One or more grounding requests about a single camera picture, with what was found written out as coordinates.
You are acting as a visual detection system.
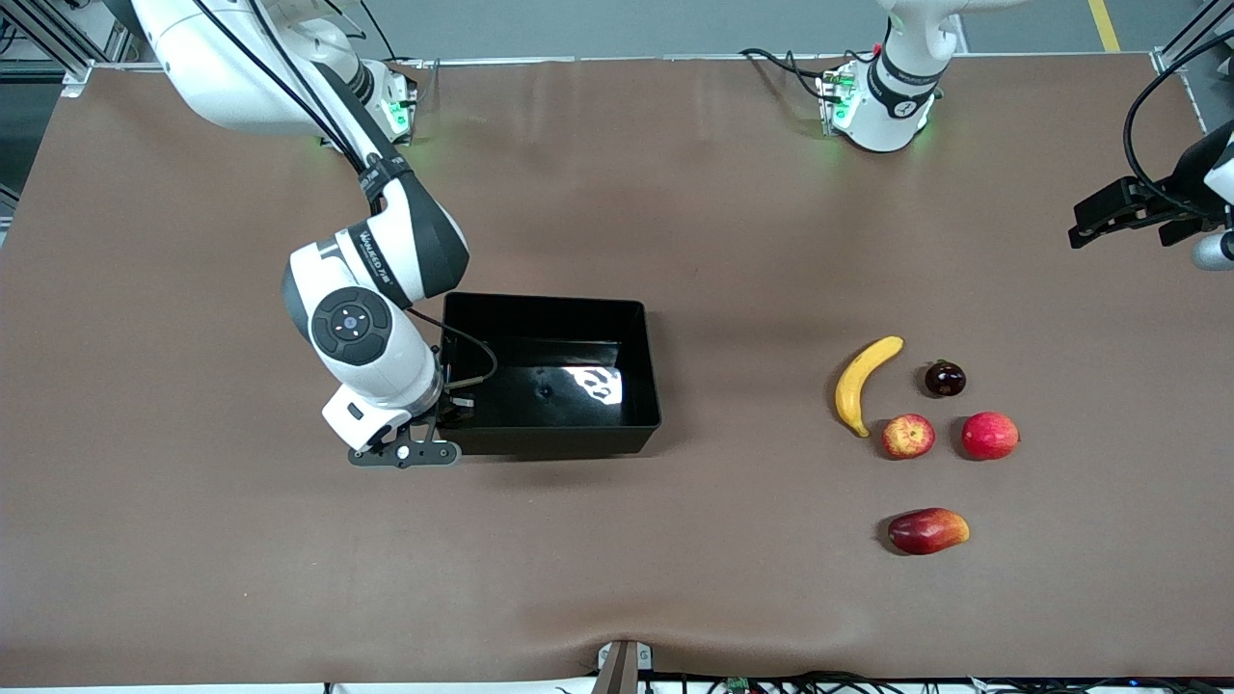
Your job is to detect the black plastic tray box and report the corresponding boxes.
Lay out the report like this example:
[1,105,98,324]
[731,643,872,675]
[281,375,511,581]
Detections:
[439,292,663,459]

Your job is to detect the yellow banana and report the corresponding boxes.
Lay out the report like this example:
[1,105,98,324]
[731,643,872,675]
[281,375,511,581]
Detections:
[835,335,905,439]

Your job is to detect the aluminium frame post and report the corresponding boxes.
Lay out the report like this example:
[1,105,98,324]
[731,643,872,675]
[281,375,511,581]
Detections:
[1154,0,1234,76]
[0,0,146,97]

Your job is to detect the brown table mat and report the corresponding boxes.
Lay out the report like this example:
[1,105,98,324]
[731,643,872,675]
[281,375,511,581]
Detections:
[0,53,1234,687]

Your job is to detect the plain red apple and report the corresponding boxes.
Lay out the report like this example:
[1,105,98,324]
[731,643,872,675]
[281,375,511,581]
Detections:
[960,412,1021,461]

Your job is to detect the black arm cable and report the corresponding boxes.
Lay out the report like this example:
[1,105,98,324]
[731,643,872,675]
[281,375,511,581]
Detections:
[1123,29,1234,218]
[193,0,499,391]

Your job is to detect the black right base cable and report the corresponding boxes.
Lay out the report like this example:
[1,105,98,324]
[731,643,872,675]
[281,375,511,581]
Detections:
[362,0,401,64]

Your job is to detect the metal table edge rail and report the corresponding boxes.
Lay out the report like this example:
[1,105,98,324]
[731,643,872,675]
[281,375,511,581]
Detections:
[60,53,1201,74]

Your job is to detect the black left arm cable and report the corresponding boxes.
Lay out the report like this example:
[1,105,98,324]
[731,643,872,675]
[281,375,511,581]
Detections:
[1123,29,1234,218]

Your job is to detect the black left base cables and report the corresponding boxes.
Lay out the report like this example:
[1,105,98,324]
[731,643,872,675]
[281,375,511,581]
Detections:
[740,46,849,107]

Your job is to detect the red mango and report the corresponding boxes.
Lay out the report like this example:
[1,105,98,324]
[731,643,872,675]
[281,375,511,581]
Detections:
[887,508,971,556]

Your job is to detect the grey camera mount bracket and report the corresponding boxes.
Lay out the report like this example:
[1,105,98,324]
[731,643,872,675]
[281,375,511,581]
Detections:
[591,640,655,694]

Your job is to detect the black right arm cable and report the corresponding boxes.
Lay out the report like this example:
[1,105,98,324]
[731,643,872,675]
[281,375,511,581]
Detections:
[193,0,499,391]

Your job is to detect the yellow red striped apple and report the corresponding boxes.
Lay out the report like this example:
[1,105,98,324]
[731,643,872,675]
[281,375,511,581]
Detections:
[882,414,937,461]

